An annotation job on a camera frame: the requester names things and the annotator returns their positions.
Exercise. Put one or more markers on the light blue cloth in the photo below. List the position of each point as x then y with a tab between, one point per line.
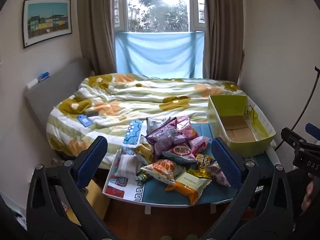
160	55

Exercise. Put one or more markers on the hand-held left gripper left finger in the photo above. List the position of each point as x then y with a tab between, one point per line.
92	160

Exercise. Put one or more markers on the plain white packet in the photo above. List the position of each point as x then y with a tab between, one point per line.
126	166

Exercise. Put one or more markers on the yellow-green cardboard box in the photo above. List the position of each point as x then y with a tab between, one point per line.
237	130

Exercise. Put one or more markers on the person's right hand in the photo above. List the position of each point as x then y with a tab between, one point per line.
310	192

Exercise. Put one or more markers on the brown curtain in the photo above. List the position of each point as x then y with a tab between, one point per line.
96	25
222	30

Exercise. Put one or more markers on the grey headboard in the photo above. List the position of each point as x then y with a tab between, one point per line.
57	87

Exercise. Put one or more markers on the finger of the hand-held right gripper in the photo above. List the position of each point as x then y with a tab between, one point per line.
312	129
292	137

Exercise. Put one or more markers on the grey white snack packet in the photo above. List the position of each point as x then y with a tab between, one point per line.
155	125

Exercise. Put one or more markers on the pale purple snack packet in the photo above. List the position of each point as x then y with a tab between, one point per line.
221	177

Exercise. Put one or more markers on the dark green snack packet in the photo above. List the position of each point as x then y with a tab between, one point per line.
143	177

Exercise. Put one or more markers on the small pink snack packet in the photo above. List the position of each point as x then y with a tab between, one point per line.
198	143

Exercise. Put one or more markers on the cream orange snack packet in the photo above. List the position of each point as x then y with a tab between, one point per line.
192	182

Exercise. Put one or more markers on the window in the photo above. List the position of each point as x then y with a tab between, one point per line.
157	5

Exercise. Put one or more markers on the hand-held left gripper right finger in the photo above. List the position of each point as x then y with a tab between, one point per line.
225	162

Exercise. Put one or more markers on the dark purple snack packet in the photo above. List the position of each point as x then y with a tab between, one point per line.
163	140

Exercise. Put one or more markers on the floral striped blanket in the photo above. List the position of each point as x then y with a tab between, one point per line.
140	97

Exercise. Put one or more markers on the brown gold snack packet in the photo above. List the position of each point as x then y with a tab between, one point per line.
201	166

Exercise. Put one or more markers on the yellow potato chips packet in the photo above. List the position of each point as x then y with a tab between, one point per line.
145	152

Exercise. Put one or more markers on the blue white small object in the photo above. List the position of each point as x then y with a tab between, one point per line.
43	77

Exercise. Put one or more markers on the white red blue snack packet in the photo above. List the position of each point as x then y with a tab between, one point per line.
180	153

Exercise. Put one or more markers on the yellow cushion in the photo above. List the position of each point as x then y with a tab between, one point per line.
96	200

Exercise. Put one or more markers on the framed wall picture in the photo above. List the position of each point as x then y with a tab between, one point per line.
47	21

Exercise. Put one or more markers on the blue card on bed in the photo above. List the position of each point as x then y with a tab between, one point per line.
85	121

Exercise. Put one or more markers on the small black flat object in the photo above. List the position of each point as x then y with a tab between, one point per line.
92	114

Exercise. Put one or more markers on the large pink snack packet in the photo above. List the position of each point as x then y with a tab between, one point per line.
187	131

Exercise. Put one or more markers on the white table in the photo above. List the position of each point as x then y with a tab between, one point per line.
147	208

